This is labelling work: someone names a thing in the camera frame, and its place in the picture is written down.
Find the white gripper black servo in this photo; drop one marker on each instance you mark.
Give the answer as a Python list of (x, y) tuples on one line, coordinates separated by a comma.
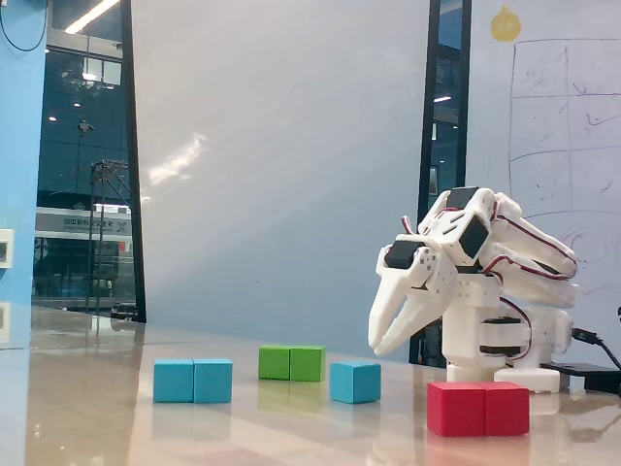
[(411, 281)]

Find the small blue cube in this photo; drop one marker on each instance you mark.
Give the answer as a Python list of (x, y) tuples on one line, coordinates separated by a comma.
[(354, 382)]

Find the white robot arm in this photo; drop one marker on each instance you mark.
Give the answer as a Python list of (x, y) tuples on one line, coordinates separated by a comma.
[(485, 293)]

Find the long green block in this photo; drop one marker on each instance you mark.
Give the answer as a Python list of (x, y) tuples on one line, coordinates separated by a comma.
[(291, 363)]

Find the long red block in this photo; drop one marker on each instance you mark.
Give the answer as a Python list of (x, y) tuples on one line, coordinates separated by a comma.
[(478, 409)]

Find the long blue block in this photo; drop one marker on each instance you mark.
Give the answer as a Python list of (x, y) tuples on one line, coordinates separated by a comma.
[(193, 381)]

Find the flat black power box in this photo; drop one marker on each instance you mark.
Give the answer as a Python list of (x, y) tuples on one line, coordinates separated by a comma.
[(582, 375)]

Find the yellow round sticker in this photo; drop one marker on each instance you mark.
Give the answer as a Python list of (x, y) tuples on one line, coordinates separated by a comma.
[(505, 25)]

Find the metal scaffold tower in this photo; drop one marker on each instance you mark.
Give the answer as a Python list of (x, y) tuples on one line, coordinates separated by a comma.
[(94, 233)]

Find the white ceiling light strip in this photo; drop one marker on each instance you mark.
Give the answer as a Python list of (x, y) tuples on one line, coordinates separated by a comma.
[(92, 15)]

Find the black window frame post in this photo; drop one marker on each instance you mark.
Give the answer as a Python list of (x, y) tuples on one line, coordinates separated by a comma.
[(133, 170)]

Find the white wall switch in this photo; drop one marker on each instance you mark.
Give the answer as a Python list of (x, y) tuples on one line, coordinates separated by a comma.
[(6, 248)]

